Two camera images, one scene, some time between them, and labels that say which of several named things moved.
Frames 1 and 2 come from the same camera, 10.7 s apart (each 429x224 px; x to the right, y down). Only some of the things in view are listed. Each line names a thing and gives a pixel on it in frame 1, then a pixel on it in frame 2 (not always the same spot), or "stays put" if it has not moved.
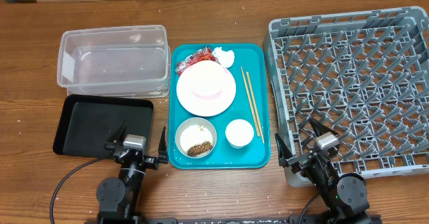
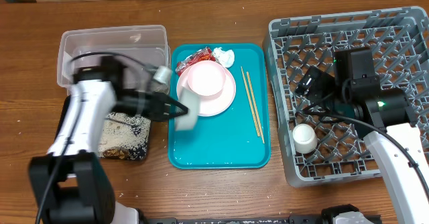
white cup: [239, 133] to [305, 138]
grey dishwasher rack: [363, 75] stays put
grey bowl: [196, 137] to [192, 101]
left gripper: [152, 162] to [160, 107]
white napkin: [225, 58] stays put
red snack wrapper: [205, 54] stays put
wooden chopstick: [251, 103] stays put
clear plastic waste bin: [122, 62] stays put
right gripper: [309, 157] to [315, 84]
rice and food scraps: [200, 149] to [124, 137]
